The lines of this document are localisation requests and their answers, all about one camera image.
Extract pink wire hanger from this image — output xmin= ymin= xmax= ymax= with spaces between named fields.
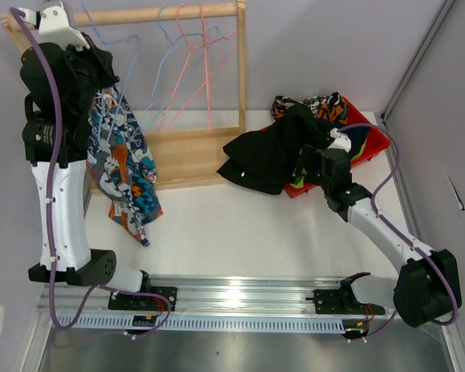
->
xmin=151 ymin=2 xmax=238 ymax=132
xmin=199 ymin=3 xmax=236 ymax=133

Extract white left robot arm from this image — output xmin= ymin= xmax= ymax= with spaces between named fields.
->
xmin=20 ymin=43 xmax=162 ymax=310

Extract teal patterned shorts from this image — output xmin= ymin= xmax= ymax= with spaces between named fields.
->
xmin=87 ymin=97 xmax=163 ymax=246

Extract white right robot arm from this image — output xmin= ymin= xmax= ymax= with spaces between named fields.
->
xmin=298 ymin=145 xmax=462 ymax=328

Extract slotted white cable duct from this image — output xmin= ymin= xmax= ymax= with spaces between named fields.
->
xmin=74 ymin=314 xmax=364 ymax=334

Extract aluminium mounting rail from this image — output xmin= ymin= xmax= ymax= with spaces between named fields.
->
xmin=36 ymin=275 xmax=460 ymax=319

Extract lime green shorts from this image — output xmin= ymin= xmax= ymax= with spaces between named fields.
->
xmin=291 ymin=140 xmax=367 ymax=189

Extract black shorts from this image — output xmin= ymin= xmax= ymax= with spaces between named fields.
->
xmin=217 ymin=103 xmax=343 ymax=195

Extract blue hanger holding green shorts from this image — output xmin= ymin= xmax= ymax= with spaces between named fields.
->
xmin=140 ymin=4 xmax=219 ymax=130

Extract wooden clothes rack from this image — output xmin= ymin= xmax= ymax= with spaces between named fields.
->
xmin=0 ymin=0 xmax=247 ymax=191

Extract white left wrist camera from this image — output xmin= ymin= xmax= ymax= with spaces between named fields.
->
xmin=19 ymin=1 xmax=91 ymax=51

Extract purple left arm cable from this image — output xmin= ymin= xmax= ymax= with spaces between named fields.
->
xmin=9 ymin=6 xmax=172 ymax=340

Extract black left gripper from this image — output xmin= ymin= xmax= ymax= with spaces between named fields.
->
xmin=58 ymin=31 xmax=120 ymax=115

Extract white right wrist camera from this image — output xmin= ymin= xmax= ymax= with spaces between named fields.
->
xmin=328 ymin=128 xmax=352 ymax=153

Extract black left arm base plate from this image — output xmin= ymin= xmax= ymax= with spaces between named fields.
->
xmin=108 ymin=286 xmax=178 ymax=312

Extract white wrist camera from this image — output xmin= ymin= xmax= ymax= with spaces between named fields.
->
xmin=19 ymin=1 xmax=91 ymax=51
xmin=328 ymin=128 xmax=352 ymax=153

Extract red plastic tray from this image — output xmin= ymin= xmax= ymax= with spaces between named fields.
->
xmin=251 ymin=96 xmax=391 ymax=199

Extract navy blue shorts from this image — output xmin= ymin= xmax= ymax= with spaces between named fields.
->
xmin=335 ymin=124 xmax=370 ymax=159

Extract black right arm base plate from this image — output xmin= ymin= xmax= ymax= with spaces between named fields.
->
xmin=305 ymin=288 xmax=386 ymax=315

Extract orange camouflage shorts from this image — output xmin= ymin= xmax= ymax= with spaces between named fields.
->
xmin=270 ymin=91 xmax=350 ymax=126

